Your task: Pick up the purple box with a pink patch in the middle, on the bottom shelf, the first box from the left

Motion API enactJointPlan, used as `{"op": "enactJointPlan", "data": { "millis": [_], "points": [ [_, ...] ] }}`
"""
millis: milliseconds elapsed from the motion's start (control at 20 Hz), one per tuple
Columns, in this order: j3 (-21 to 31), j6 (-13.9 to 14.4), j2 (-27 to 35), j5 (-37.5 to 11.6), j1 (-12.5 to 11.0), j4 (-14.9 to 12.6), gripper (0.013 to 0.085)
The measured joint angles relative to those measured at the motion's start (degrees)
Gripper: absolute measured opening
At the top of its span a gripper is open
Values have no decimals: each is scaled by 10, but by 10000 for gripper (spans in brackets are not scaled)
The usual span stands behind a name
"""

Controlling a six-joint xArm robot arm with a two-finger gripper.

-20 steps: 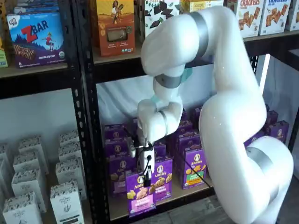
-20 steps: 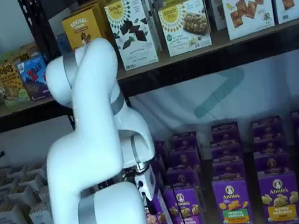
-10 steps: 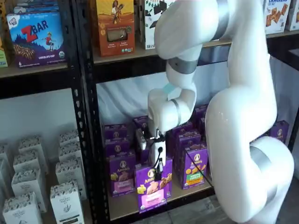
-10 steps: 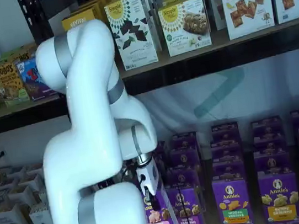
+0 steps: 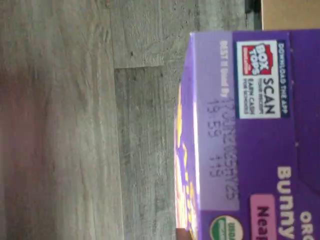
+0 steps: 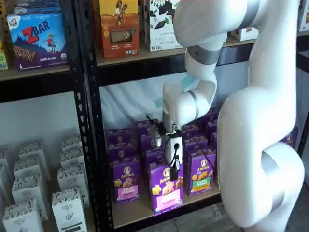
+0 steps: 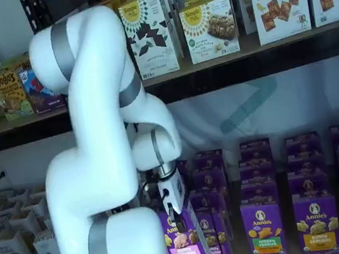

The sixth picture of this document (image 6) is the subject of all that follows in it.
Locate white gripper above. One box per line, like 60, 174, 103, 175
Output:
166, 135, 184, 181

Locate purple Annie's box green patch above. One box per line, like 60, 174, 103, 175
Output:
182, 134, 209, 155
187, 151, 217, 197
181, 123, 200, 137

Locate white organic pantry box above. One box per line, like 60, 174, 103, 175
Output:
60, 147, 85, 170
11, 174, 48, 221
2, 199, 44, 232
19, 140, 45, 160
52, 186, 88, 232
0, 147, 12, 170
60, 134, 83, 152
13, 154, 51, 181
57, 165, 90, 207

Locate black metal shelf rack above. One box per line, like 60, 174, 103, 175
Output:
72, 0, 309, 232
0, 0, 91, 232

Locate purple Annie's box brown bunnies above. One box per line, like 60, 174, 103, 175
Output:
280, 125, 300, 148

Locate white Sweet Thins box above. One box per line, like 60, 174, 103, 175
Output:
149, 0, 183, 52

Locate orange snack box with woman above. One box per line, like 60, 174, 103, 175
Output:
98, 0, 140, 60

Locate blue Z Bar box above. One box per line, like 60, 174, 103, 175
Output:
6, 12, 70, 71
13, 0, 62, 15

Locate white snack box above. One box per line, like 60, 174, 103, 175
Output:
299, 0, 309, 32

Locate green snack box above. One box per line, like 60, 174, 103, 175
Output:
0, 51, 9, 71

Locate yellow Bobo's box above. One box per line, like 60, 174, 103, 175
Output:
0, 0, 7, 53

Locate white backdrop sheet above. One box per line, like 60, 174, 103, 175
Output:
99, 64, 254, 132

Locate teal tape strip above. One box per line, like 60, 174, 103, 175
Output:
155, 73, 197, 109

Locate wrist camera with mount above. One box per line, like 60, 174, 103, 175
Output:
151, 122, 167, 147

